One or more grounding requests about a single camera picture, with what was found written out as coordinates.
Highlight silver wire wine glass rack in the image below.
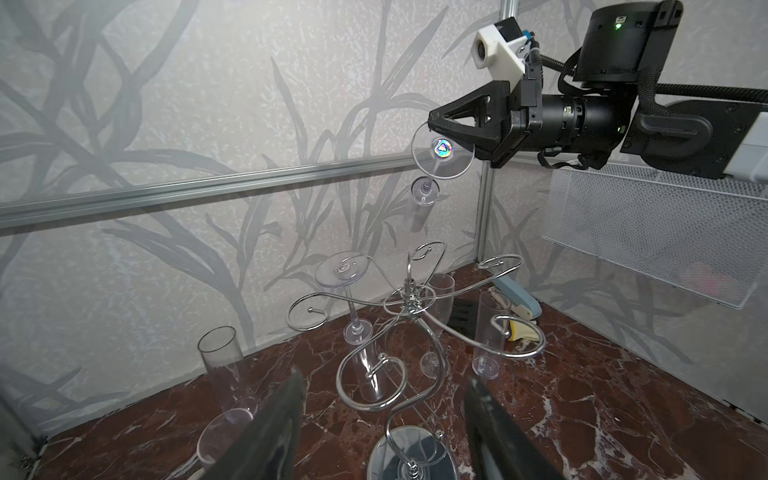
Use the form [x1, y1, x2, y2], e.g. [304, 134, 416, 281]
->
[320, 273, 508, 479]

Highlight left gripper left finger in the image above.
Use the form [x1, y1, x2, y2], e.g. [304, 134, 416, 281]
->
[203, 367, 306, 480]

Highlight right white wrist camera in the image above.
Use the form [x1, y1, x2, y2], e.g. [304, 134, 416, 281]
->
[471, 16, 533, 89]

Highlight aluminium frame crossbar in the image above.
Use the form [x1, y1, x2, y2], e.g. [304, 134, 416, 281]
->
[1, 154, 415, 229]

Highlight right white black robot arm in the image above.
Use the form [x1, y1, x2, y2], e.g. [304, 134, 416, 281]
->
[411, 1, 767, 184]

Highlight aluminium corner frame post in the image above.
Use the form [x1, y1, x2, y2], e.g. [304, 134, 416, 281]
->
[474, 0, 520, 263]

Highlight white wire mesh basket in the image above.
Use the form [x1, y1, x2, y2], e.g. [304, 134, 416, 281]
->
[541, 163, 767, 309]

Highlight black glove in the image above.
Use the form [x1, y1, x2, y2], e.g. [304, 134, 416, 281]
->
[447, 298, 478, 338]

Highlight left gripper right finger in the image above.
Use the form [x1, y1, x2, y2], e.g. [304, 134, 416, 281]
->
[463, 376, 564, 480]

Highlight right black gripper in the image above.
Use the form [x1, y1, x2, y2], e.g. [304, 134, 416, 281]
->
[427, 79, 543, 168]

